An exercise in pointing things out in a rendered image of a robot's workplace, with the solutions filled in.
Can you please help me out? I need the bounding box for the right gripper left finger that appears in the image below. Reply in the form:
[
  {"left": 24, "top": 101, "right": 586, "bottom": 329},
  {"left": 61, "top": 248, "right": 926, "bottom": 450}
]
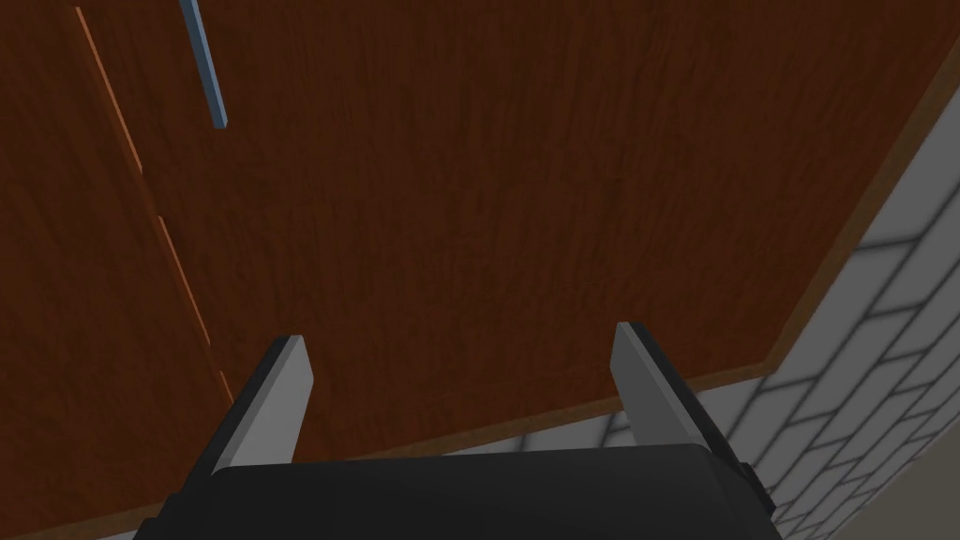
[{"left": 201, "top": 334, "right": 315, "bottom": 477}]

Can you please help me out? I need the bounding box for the grey-blue bar handle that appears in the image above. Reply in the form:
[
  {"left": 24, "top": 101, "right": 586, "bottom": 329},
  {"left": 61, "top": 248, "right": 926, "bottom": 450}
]
[{"left": 178, "top": 0, "right": 230, "bottom": 131}]

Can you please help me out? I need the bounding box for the brown wooden cupboard door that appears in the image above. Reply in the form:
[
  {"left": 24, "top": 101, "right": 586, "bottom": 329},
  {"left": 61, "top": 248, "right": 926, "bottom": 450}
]
[
  {"left": 0, "top": 0, "right": 235, "bottom": 540},
  {"left": 74, "top": 0, "right": 960, "bottom": 463}
]

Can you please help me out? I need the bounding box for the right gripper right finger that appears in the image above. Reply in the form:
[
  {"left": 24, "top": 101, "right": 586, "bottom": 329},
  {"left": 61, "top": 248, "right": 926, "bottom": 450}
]
[{"left": 609, "top": 322, "right": 756, "bottom": 471}]

